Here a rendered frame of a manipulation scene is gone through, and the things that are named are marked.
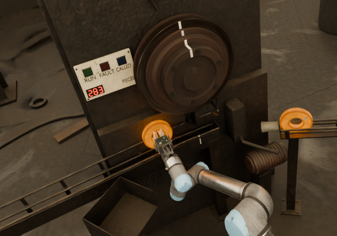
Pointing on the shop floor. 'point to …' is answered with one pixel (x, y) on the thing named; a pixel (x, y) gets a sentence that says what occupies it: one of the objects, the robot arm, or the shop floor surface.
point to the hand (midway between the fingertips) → (156, 131)
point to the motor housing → (265, 163)
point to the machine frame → (66, 26)
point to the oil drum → (328, 8)
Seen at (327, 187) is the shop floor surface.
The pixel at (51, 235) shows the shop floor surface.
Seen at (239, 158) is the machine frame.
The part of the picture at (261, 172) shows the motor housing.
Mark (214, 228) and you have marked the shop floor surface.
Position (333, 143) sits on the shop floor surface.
